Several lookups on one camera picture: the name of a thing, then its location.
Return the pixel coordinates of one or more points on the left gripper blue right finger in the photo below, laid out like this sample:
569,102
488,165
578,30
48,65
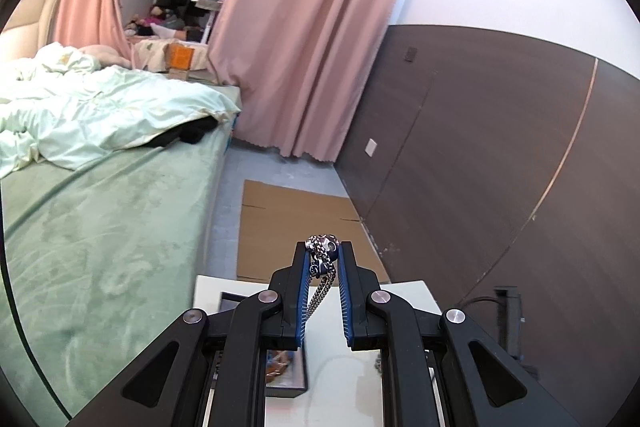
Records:
438,369

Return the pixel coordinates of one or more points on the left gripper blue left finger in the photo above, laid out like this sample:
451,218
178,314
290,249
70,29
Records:
208,369

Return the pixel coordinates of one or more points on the black jewelry gift box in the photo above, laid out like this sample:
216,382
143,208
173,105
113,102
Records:
286,371

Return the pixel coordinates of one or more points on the green bed blanket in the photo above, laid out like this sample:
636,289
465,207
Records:
101,260

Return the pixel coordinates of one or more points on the flattened brown cardboard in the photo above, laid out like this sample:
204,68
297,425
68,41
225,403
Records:
275,219

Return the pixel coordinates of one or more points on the black garment on bed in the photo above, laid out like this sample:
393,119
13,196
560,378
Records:
190,132

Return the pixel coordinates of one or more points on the pale green duvet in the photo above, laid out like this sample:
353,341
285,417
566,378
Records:
65,107

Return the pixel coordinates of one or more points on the orange box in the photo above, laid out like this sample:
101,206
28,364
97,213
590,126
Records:
180,57

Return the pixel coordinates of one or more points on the pink curtain right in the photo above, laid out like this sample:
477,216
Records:
301,66

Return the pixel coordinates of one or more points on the beige headboard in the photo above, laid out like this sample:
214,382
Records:
28,29

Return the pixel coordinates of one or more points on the white wall socket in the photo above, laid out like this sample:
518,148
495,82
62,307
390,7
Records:
370,147

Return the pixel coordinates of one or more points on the dark wall switch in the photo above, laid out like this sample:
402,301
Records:
410,54

